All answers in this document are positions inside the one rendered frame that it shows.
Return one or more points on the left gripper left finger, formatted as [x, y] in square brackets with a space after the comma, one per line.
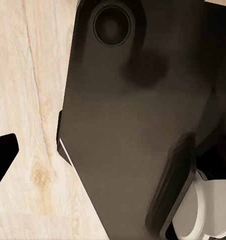
[9, 148]

